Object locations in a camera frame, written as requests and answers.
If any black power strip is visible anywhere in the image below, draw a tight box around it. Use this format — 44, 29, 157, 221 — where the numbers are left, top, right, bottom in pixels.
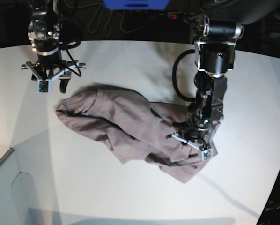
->
166, 12, 202, 21

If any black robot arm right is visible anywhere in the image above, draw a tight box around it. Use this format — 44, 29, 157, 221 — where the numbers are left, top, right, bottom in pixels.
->
21, 0, 85, 93

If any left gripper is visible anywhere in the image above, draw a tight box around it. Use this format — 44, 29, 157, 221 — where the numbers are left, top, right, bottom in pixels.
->
174, 118, 221, 145

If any white looped cable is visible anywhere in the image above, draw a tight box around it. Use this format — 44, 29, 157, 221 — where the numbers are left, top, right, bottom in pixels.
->
87, 9, 152, 36

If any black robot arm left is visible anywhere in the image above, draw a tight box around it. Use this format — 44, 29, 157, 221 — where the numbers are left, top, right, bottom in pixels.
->
171, 0, 280, 150

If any blue box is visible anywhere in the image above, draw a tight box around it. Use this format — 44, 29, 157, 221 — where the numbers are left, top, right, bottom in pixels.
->
103, 0, 170, 10

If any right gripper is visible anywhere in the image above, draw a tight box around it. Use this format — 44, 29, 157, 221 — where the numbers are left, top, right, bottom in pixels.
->
31, 60, 71, 93

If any grey adjacent table edge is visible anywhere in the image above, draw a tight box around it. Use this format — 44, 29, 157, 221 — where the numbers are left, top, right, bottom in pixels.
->
0, 148, 14, 167

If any mauve t-shirt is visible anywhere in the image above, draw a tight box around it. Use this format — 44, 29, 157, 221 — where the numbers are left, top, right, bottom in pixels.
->
55, 85, 208, 183

